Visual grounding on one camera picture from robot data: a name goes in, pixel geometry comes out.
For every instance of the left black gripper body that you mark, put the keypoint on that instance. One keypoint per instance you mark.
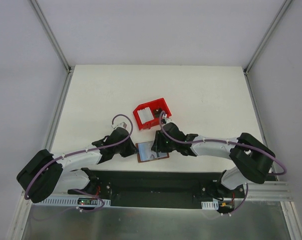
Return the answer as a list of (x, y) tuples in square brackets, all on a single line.
[(130, 149)]

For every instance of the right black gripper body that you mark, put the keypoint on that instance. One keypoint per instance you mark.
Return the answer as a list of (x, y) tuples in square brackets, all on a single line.
[(157, 144)]

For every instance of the brown leather card holder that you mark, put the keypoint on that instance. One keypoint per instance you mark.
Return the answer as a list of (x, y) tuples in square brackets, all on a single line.
[(146, 154)]

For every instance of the red plastic bin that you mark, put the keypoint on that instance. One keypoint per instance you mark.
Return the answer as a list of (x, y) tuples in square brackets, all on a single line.
[(155, 104)]

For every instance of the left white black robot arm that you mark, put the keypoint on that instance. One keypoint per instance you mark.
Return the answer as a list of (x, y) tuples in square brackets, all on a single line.
[(45, 174)]

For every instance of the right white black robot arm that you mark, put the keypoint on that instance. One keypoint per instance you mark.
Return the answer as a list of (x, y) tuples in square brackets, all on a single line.
[(251, 158)]

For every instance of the black VIP card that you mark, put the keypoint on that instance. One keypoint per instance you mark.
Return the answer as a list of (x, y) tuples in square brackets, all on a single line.
[(157, 112)]

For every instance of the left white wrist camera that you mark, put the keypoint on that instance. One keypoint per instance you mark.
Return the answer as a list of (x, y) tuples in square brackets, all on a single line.
[(122, 125)]

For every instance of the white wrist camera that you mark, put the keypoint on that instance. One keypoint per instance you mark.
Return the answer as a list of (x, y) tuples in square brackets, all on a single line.
[(122, 125), (165, 117)]

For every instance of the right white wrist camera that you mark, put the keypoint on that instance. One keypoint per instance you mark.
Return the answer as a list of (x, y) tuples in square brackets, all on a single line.
[(165, 117)]

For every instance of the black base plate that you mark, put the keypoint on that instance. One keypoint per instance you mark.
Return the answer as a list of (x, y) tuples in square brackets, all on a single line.
[(152, 189)]

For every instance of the right white cable duct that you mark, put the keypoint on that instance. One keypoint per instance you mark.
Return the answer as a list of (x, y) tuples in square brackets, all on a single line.
[(213, 205)]

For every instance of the white cable duct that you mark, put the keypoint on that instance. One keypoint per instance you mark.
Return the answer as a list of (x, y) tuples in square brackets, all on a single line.
[(71, 201), (213, 205)]

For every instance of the left white cable duct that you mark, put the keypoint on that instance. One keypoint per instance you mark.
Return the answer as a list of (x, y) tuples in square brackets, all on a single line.
[(71, 201)]

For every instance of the left aluminium frame post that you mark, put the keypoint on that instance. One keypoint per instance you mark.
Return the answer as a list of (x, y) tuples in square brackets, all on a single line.
[(50, 35)]

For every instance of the aluminium frame post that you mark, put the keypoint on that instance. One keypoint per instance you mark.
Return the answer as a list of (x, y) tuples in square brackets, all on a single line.
[(268, 34), (50, 35)]

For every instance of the right aluminium frame post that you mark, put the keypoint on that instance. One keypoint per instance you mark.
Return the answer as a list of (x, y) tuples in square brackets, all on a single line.
[(268, 34)]

